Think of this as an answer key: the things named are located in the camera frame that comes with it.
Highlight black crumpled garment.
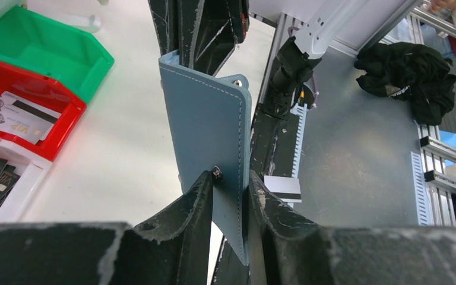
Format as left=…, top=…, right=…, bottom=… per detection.
left=354, top=42, right=456, bottom=126

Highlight red plastic bin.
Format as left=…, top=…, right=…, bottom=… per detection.
left=0, top=61, right=87, bottom=162

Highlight white plastic bin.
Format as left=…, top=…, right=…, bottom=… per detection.
left=0, top=138, right=52, bottom=223

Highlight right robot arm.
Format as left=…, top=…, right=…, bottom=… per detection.
left=149, top=1, right=415, bottom=124

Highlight white slotted cable duct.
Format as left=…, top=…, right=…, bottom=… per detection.
left=291, top=103, right=308, bottom=178

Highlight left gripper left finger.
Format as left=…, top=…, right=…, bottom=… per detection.
left=0, top=171, right=214, bottom=284

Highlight green plastic bin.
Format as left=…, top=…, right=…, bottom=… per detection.
left=0, top=6, right=115, bottom=103

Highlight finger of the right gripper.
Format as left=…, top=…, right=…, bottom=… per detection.
left=192, top=0, right=249, bottom=75
left=148, top=0, right=197, bottom=68

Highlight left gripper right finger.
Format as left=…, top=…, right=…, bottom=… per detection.
left=246, top=171, right=456, bottom=284

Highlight white magnetic stripe card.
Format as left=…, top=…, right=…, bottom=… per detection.
left=264, top=175, right=302, bottom=203

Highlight blue card holder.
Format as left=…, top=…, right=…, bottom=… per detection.
left=159, top=51, right=252, bottom=265

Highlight credit cards in red bin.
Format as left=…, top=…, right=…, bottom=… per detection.
left=0, top=91, right=61, bottom=144

